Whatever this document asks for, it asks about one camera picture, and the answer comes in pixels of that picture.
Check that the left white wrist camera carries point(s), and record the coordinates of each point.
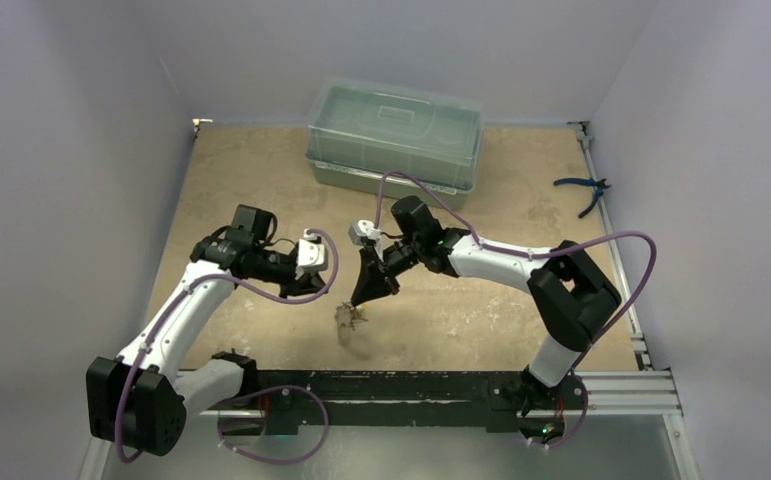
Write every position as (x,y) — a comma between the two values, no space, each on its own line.
(312,254)

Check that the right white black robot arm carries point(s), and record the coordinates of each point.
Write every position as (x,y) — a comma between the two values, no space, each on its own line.
(573,297)

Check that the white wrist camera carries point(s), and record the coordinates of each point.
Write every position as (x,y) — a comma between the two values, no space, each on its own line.
(364,234)
(312,254)

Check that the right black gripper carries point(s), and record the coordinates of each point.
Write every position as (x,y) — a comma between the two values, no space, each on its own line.
(377,263)

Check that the clear green plastic storage box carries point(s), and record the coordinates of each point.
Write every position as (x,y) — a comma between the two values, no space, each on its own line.
(360,130)

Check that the aluminium frame rail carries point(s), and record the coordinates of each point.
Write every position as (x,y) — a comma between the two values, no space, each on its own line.
(643,394)

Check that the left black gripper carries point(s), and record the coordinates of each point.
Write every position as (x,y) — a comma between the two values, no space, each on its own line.
(311,282)

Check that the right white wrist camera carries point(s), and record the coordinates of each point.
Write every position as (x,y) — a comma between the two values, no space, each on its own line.
(364,234)

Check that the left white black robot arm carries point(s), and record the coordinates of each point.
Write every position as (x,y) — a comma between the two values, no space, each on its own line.
(216,269)

